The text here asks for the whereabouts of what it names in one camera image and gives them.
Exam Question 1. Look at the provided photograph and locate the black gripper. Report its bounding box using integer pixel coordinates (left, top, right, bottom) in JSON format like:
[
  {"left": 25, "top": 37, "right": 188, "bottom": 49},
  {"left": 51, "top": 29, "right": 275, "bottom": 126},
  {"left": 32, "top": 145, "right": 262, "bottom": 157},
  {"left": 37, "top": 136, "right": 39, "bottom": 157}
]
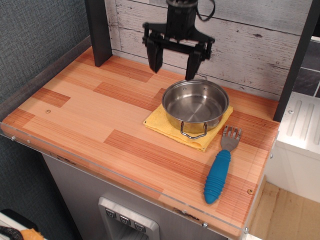
[{"left": 143, "top": 4, "right": 215, "bottom": 81}]

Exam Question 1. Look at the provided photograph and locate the stainless steel pot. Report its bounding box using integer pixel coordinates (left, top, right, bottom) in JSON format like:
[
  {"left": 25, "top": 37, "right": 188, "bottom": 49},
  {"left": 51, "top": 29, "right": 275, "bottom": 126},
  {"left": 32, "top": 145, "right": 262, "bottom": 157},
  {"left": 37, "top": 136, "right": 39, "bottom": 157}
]
[{"left": 161, "top": 79, "right": 230, "bottom": 140}]

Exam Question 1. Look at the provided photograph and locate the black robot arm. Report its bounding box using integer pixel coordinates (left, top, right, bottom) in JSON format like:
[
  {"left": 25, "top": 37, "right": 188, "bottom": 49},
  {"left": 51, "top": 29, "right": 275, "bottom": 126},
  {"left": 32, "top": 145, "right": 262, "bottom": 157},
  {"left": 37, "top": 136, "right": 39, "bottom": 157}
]
[{"left": 142, "top": 0, "right": 216, "bottom": 81}]

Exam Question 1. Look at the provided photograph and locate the yellow folded cloth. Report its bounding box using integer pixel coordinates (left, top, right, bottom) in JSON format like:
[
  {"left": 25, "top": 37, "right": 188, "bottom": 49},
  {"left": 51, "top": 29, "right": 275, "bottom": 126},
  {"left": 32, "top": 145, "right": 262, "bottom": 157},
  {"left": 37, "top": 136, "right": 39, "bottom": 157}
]
[{"left": 143, "top": 105, "right": 234, "bottom": 152}]

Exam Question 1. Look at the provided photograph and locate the grey toy fridge cabinet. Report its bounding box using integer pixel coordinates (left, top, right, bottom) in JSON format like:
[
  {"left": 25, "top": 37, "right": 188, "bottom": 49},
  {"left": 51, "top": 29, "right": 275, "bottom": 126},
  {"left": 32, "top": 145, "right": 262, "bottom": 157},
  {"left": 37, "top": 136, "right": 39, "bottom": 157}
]
[{"left": 43, "top": 155, "right": 225, "bottom": 240}]

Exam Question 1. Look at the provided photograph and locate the silver dispenser panel with buttons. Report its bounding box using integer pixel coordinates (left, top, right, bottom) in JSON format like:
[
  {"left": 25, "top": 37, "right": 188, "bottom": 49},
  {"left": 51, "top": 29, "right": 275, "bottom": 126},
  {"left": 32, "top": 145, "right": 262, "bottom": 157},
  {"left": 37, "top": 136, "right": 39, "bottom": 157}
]
[{"left": 98, "top": 197, "right": 160, "bottom": 240}]

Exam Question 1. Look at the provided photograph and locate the orange object bottom left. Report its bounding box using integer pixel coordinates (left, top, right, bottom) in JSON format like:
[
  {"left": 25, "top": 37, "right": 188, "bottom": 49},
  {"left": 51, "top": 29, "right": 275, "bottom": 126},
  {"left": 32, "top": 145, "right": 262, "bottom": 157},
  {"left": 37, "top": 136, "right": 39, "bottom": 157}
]
[{"left": 20, "top": 228, "right": 45, "bottom": 240}]

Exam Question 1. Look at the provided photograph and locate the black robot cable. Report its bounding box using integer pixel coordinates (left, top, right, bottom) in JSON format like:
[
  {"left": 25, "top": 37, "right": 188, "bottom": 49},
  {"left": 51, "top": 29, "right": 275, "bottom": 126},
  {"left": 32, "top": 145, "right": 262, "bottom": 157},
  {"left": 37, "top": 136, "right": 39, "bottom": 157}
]
[{"left": 195, "top": 0, "right": 216, "bottom": 22}]

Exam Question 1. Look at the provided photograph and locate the dark grey left post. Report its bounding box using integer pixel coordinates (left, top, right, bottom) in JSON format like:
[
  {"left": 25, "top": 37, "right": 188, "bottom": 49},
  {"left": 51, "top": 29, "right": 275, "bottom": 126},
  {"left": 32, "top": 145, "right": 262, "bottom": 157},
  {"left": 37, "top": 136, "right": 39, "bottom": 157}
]
[{"left": 84, "top": 0, "right": 113, "bottom": 67}]

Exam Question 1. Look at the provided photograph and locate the dark grey post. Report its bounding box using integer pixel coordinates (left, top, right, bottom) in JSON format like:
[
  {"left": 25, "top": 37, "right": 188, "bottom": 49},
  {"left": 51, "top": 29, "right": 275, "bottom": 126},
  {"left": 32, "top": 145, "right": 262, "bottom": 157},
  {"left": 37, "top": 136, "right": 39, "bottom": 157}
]
[
  {"left": 273, "top": 0, "right": 320, "bottom": 122},
  {"left": 84, "top": 0, "right": 113, "bottom": 67}
]

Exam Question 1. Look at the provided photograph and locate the dark grey right post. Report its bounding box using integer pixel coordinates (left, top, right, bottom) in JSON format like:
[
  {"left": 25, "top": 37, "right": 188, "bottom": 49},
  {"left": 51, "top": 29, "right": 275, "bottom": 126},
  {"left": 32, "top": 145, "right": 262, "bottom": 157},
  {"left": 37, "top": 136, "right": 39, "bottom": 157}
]
[{"left": 273, "top": 0, "right": 320, "bottom": 122}]

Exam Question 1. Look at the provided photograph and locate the blue handled metal fork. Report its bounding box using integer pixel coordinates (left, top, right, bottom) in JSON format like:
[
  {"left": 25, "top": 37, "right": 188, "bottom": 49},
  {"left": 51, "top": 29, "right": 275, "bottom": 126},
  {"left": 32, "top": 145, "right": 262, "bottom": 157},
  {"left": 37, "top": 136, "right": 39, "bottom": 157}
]
[{"left": 203, "top": 125, "right": 242, "bottom": 204}]

